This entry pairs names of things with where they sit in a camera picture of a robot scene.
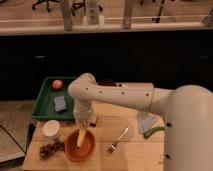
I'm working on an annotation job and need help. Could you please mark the blue sponge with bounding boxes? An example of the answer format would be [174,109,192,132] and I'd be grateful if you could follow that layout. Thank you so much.
[53,95,67,113]

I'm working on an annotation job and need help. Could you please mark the green tray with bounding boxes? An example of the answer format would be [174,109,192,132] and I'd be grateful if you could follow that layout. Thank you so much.
[32,77,74,121]

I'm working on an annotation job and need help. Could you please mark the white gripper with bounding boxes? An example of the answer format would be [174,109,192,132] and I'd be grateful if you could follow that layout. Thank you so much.
[73,99,93,129]

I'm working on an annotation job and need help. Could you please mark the white cup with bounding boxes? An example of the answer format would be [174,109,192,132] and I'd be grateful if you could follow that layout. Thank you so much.
[42,120,60,139]

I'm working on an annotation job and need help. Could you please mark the dark grape bunch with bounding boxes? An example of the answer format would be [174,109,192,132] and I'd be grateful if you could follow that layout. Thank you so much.
[39,141,65,160]

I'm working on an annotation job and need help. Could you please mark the orange fruit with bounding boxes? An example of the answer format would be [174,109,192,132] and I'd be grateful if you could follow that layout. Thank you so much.
[52,80,63,90]

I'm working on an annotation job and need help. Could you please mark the wooden board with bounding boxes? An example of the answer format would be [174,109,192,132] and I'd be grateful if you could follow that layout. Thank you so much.
[22,102,164,171]

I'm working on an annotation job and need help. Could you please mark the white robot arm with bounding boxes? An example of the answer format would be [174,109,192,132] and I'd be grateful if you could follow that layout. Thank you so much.
[68,73,213,171]

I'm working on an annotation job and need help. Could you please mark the green pepper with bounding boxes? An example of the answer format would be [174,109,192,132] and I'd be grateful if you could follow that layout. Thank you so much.
[143,126,165,139]

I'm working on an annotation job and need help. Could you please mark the metal fork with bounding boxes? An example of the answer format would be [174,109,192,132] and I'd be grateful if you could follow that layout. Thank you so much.
[107,126,129,154]

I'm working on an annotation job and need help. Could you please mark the yellow banana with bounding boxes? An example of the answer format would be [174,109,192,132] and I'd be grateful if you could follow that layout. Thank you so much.
[77,128,87,147]

